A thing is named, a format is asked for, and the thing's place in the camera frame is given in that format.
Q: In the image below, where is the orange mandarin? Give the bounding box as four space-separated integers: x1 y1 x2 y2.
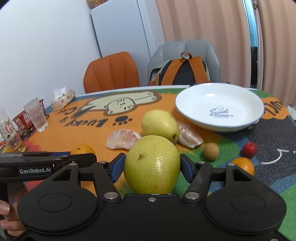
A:
231 157 255 175
70 144 96 155

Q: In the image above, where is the pomelo segment long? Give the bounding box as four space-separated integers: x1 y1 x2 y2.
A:
106 129 142 150

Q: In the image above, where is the large green-yellow pear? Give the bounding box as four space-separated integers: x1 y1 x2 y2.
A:
124 135 181 194

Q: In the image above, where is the red small fruit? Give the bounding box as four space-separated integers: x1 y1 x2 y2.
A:
241 142 257 158

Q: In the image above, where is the yellow pear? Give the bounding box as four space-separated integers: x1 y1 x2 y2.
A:
141 109 180 144

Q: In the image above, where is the person's left hand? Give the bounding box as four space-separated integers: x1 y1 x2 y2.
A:
1 184 28 237

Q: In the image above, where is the brown longan on mat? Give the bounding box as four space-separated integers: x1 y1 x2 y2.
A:
203 143 219 161

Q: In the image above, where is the plastic tea bottle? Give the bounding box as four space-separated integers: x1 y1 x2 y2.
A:
1 106 26 152

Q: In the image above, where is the pomelo segment wide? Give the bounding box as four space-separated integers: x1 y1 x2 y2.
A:
177 121 204 149

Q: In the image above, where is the red plastic basket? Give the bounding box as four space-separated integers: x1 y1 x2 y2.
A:
13 100 45 130

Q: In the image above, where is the colourful cat table mat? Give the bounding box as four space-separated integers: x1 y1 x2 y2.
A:
0 87 296 239

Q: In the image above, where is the clear drinking glass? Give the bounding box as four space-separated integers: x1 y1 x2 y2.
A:
23 97 48 132

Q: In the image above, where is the white plate blue rim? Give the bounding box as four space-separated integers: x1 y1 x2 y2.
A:
175 83 264 133

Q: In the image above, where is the tissue box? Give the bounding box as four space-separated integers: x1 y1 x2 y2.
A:
50 87 76 111

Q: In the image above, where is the orange chair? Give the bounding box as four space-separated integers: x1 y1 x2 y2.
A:
83 52 140 93

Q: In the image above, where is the orange black backpack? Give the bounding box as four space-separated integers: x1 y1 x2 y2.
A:
149 52 210 86

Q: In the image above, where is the grey chair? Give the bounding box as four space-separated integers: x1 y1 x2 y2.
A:
148 40 221 82

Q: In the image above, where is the white refrigerator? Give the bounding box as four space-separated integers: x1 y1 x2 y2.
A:
90 0 166 58

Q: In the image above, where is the pink curtain left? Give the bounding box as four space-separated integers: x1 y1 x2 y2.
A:
156 0 251 87

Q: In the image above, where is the pink curtain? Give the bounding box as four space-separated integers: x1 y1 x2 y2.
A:
156 0 251 87
258 0 295 105

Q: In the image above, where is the pink curtain right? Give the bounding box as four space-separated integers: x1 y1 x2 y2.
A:
258 0 295 105

